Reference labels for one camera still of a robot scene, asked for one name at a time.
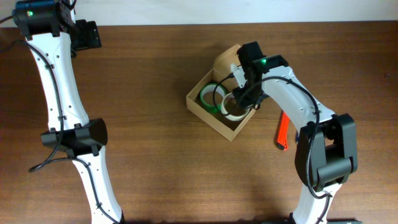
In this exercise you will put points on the brown cardboard box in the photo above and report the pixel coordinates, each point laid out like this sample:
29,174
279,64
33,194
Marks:
221,68

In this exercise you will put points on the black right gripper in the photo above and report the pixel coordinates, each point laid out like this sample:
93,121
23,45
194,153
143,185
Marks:
243,101

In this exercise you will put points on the beige masking tape roll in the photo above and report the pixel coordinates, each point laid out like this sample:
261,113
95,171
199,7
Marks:
231,117

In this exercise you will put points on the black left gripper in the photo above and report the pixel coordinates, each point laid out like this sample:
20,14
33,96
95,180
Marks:
90,35

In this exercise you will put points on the green tape roll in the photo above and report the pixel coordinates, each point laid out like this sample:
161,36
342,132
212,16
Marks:
211,96

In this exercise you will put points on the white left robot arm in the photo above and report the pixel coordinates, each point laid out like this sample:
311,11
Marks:
54,36

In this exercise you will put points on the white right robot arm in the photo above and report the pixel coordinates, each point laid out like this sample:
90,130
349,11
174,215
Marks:
326,153

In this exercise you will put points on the red utility knife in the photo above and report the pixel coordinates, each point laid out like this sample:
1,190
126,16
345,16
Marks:
282,131

